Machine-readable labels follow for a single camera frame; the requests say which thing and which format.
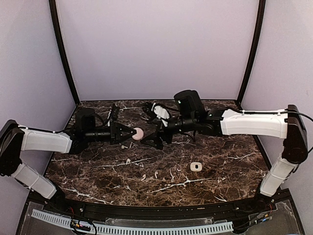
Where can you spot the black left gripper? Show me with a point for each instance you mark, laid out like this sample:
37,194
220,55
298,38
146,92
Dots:
116,136

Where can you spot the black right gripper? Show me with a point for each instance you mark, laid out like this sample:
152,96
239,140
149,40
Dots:
155,136

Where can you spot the pink earbud charging case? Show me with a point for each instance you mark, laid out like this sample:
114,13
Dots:
138,135

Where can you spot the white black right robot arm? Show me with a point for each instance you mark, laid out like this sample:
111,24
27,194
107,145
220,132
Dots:
286,124

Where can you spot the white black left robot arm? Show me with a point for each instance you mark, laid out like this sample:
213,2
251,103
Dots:
15,138

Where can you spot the white charging case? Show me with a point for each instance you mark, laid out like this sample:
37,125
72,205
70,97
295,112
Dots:
196,166

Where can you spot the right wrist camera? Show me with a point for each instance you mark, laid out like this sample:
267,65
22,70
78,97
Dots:
156,110

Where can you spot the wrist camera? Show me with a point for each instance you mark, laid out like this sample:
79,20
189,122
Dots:
156,110
114,113

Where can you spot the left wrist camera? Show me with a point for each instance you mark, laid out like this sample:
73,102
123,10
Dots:
114,113

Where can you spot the black front aluminium rail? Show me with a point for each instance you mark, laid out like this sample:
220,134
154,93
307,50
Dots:
100,212

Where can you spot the white slotted cable duct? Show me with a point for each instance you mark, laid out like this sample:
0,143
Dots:
132,227

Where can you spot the black left frame post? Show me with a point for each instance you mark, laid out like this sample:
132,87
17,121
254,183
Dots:
62,50

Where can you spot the black frame post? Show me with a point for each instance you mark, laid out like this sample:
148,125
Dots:
253,51
62,50

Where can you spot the black right frame post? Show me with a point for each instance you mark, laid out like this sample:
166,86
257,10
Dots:
253,51

